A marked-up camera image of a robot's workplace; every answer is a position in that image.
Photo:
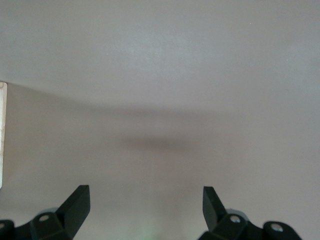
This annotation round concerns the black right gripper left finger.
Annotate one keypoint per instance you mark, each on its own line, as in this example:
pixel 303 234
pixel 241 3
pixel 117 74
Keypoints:
pixel 75 212

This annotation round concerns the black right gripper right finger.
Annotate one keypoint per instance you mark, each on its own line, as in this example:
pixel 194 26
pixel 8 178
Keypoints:
pixel 212 212

